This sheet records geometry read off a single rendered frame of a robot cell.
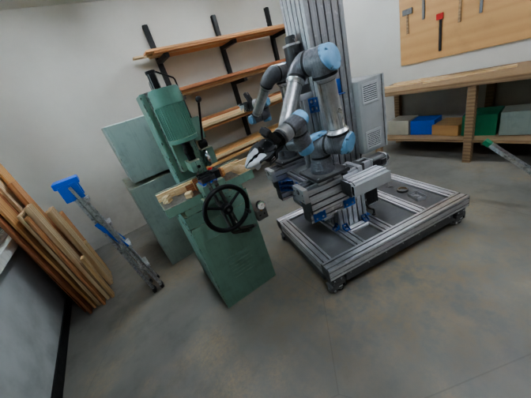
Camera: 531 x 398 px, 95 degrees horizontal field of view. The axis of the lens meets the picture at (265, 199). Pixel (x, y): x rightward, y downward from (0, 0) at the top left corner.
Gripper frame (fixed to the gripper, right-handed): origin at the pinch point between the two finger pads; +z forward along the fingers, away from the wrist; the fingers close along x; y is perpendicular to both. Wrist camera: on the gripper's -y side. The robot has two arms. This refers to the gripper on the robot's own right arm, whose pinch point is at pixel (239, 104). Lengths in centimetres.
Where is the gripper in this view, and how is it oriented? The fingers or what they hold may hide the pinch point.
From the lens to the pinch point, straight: 239.1
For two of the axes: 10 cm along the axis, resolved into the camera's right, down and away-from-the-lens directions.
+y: 1.9, 9.2, 3.5
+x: 6.6, -3.9, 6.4
